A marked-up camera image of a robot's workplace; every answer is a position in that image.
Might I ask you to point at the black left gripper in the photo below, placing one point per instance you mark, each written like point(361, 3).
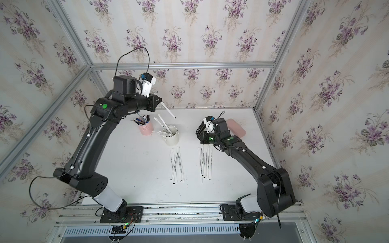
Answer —
point(152, 104)

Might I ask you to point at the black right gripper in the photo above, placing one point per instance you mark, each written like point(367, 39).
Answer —
point(202, 138)

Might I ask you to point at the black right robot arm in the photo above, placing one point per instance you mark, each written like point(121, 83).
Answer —
point(274, 189)

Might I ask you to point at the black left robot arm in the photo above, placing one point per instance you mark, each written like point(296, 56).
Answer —
point(128, 96)

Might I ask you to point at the bundle of wrapped straws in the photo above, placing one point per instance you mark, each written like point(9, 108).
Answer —
point(162, 123)

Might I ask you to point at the black stapler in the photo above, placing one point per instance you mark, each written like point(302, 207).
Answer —
point(200, 128)

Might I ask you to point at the pink pen cup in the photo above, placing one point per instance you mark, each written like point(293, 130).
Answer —
point(146, 129)

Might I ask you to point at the pink eraser case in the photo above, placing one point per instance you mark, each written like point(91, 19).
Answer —
point(235, 128)

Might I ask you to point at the white straw cup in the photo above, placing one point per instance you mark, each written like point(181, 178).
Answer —
point(173, 138)

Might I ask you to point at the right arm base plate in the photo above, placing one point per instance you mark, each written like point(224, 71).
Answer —
point(236, 213)

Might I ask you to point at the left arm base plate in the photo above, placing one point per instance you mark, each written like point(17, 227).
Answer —
point(123, 215)

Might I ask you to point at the aluminium mounting rail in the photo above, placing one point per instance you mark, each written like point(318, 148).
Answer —
point(158, 214)

